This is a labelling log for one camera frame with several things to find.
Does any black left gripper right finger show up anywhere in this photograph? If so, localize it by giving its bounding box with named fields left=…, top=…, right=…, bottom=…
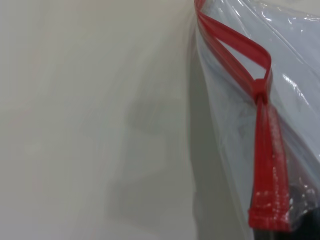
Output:
left=291, top=209, right=320, bottom=240

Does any red zipper slider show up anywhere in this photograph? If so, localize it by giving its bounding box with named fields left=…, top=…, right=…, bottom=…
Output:
left=252, top=78, right=270, bottom=103

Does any clear plastic zip bag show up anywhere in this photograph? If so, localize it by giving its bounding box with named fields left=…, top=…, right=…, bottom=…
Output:
left=189, top=0, right=320, bottom=240

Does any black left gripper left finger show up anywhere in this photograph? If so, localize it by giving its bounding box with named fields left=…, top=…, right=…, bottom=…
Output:
left=253, top=227, right=279, bottom=240

